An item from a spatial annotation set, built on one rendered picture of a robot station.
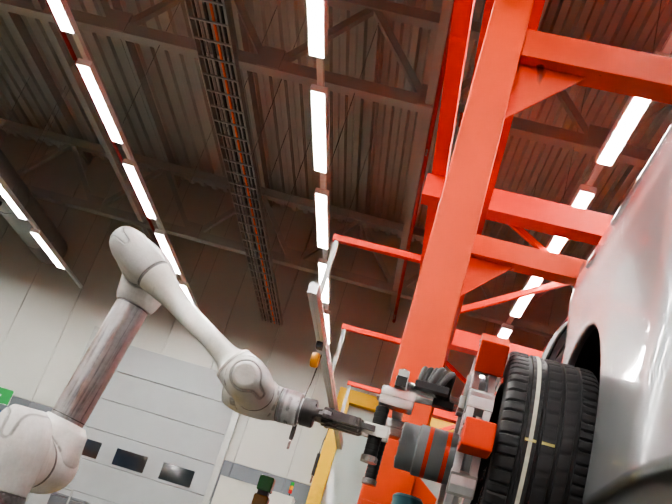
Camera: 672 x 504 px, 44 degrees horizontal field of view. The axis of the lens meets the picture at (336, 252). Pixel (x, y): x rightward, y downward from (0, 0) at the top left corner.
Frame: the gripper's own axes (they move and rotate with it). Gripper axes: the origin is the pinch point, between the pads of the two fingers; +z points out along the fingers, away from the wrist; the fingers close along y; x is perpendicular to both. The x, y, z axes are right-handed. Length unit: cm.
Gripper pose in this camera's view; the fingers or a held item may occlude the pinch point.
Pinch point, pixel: (376, 431)
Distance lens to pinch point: 219.6
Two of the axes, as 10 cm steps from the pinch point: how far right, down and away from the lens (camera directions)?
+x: 2.8, -8.8, 3.9
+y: -0.4, -4.2, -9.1
